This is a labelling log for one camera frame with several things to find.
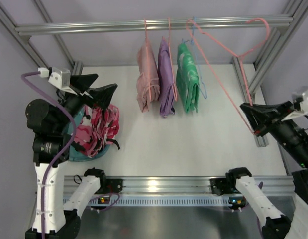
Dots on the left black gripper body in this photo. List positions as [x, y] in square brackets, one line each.
[79, 93]

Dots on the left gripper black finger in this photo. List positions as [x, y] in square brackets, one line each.
[81, 83]
[102, 96]

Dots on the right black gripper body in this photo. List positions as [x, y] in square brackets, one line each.
[272, 122]

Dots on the pink patterned trousers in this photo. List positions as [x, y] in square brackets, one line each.
[98, 128]

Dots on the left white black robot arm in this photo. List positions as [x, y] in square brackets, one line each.
[54, 134]

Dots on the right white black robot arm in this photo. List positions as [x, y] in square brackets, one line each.
[274, 224]

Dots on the light pink trousers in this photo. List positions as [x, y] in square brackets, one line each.
[142, 82]

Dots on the purple trousers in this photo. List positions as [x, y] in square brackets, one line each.
[166, 80]

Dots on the green patterned trousers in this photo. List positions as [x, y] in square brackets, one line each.
[187, 80]

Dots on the teal plastic bin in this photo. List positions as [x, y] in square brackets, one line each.
[76, 156]

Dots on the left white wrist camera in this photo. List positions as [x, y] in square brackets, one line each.
[58, 77]

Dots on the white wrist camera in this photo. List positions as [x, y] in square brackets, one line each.
[303, 103]
[58, 77]

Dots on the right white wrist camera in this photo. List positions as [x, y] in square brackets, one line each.
[303, 103]

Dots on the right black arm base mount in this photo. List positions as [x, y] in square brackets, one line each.
[221, 186]

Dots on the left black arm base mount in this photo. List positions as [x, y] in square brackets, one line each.
[111, 185]

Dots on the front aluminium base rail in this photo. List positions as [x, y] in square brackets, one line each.
[195, 185]

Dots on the aluminium hanging rail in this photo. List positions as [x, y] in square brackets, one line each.
[281, 20]

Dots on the slotted grey cable duct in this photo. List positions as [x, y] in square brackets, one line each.
[168, 201]

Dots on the aluminium frame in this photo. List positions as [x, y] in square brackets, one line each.
[237, 65]

